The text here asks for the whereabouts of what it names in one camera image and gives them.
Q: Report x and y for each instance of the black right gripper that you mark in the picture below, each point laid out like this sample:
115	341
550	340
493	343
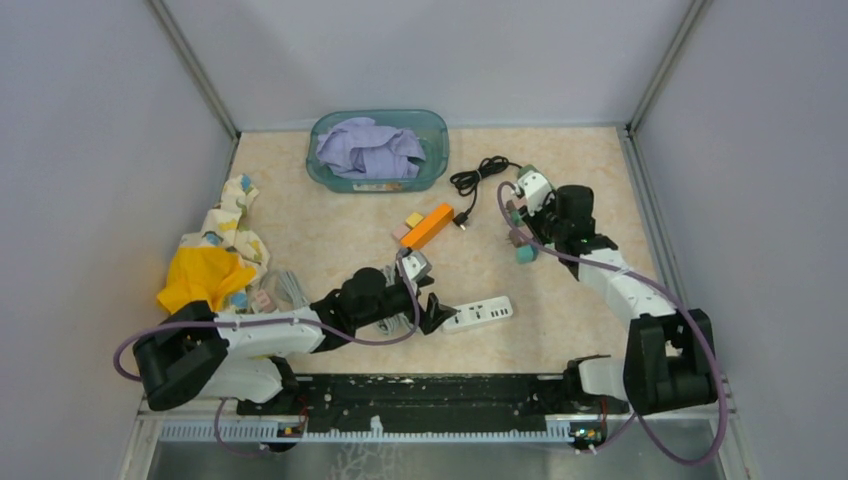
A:
550	203

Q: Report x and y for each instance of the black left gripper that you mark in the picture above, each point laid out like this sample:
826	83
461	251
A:
436	312

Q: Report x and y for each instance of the teal usb plug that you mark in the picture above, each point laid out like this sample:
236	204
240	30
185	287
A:
526	254

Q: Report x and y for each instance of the white power strip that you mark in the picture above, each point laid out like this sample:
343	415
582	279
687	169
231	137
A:
478	314

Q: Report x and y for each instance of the orange power strip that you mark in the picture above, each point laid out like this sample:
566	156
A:
432	224

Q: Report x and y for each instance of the green power strip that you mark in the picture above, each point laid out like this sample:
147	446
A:
525	170

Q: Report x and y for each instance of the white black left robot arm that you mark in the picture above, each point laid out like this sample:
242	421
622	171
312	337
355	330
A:
197	353

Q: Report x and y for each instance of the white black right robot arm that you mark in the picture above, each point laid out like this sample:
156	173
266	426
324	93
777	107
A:
665	366

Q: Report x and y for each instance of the teal plastic basin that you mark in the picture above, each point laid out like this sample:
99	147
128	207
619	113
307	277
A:
432	132

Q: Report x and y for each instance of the purple cloth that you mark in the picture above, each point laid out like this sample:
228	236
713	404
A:
361	149

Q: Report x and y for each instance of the yellow patterned cloth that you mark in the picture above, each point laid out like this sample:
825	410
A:
221	262

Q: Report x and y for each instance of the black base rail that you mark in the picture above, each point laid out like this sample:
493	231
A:
453	407

